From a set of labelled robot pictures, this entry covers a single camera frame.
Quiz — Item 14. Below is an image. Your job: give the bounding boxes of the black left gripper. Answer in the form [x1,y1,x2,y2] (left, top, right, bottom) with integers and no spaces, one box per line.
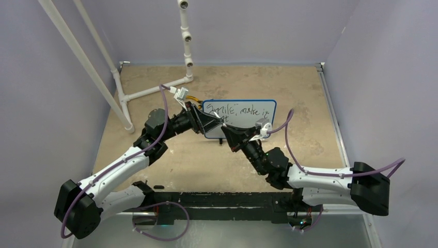
[160,101,223,142]

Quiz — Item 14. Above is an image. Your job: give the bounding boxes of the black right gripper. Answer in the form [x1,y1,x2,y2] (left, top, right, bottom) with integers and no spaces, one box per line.
[223,125,267,176]

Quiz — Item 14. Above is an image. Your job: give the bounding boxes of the blue framed whiteboard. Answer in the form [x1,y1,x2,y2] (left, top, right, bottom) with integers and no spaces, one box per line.
[202,99,277,128]

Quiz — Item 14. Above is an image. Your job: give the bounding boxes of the white whiteboard marker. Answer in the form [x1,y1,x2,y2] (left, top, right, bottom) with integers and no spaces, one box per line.
[216,115,226,127]

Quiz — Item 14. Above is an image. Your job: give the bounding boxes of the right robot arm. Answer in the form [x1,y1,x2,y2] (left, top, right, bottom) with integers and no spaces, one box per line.
[221,126,390,216]

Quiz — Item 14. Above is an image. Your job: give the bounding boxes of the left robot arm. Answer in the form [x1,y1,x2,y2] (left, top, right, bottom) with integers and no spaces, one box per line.
[54,102,224,239]

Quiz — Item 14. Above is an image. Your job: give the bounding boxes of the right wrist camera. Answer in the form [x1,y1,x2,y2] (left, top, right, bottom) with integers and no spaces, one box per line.
[250,118,272,141]

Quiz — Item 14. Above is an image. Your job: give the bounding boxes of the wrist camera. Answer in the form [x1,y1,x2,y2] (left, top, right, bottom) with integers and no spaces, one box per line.
[169,86,189,111]
[250,118,272,141]

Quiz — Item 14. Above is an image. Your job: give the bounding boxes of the yellow handled pliers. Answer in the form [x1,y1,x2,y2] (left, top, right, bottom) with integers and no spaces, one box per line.
[186,96,203,109]

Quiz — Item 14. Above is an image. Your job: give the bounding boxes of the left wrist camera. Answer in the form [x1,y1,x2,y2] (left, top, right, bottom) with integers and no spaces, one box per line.
[169,86,189,111]

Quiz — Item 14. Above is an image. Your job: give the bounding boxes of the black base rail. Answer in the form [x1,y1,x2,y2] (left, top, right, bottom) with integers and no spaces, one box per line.
[136,192,321,225]

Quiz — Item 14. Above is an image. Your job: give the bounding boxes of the white PVC pipe frame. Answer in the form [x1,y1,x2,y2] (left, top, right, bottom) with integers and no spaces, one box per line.
[39,1,194,134]

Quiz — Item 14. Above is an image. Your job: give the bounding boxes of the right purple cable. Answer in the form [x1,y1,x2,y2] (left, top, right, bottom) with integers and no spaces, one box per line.
[267,108,406,234]

